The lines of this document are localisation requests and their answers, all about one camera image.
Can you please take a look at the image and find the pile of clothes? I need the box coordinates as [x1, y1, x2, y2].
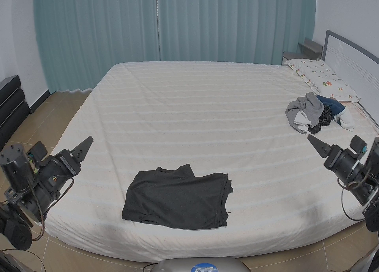
[285, 92, 355, 134]

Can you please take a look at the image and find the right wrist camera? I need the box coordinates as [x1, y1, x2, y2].
[350, 135, 368, 155]

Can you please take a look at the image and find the white printed pillow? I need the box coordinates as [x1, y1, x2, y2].
[283, 58, 361, 102]

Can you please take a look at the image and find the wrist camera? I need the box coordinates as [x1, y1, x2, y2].
[31, 142, 48, 162]
[350, 135, 368, 155]

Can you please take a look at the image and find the grey bedside table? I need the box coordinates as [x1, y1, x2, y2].
[282, 38, 323, 65]

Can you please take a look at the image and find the black T-shirt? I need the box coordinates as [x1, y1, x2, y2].
[121, 163, 233, 230]

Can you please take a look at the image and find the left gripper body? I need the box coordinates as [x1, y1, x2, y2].
[38, 151, 82, 204]

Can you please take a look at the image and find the bed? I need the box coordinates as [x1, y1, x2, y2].
[44, 30, 379, 262]

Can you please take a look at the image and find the blue-green curtain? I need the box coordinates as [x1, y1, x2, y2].
[33, 0, 162, 93]
[157, 0, 317, 65]

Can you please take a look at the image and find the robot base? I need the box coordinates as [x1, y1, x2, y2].
[152, 258, 252, 272]

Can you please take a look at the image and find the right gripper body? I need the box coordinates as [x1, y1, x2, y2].
[324, 145, 366, 183]

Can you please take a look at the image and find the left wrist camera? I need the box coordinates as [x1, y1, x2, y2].
[31, 142, 48, 162]

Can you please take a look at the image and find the black chest of drawers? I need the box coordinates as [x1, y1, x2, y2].
[0, 75, 31, 144]

